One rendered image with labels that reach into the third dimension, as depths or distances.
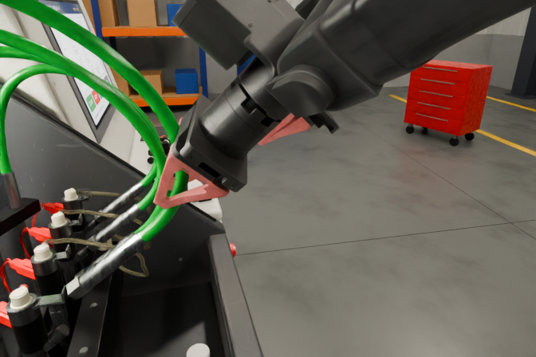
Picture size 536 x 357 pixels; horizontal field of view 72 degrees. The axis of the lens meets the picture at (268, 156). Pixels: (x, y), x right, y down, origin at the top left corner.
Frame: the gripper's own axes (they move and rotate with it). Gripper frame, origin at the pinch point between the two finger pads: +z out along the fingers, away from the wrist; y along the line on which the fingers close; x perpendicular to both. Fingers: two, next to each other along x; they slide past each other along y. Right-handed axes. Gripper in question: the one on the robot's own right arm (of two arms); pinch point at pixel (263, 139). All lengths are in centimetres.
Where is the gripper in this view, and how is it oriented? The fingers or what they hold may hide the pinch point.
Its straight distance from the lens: 52.0
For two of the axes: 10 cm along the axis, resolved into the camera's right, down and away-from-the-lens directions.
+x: 0.2, 3.7, -9.3
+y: -6.9, -6.7, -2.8
